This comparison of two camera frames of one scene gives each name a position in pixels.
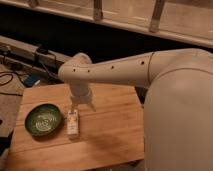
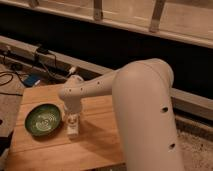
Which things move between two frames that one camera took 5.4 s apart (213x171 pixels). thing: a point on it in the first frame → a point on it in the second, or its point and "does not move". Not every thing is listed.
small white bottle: (73, 121) does not move
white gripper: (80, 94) → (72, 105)
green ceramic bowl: (43, 119) does not move
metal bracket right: (155, 19) does not move
